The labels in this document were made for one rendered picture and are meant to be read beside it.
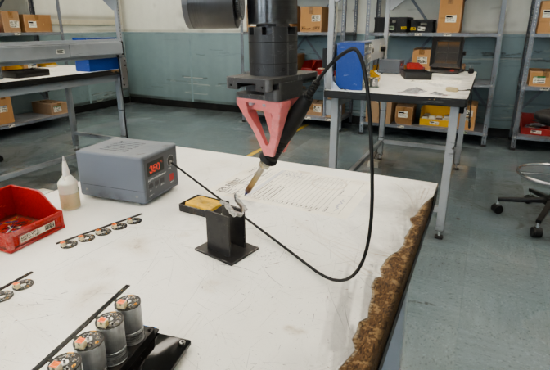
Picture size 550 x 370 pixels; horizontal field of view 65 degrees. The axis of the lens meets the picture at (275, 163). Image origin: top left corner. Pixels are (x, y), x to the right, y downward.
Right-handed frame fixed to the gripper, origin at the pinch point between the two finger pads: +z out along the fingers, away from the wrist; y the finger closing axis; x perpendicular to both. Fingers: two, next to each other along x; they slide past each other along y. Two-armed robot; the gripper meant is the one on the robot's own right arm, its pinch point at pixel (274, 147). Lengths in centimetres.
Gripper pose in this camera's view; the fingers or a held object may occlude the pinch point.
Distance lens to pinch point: 54.2
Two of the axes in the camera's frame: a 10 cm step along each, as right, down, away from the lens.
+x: 8.0, 1.7, -5.7
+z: 0.2, 9.5, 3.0
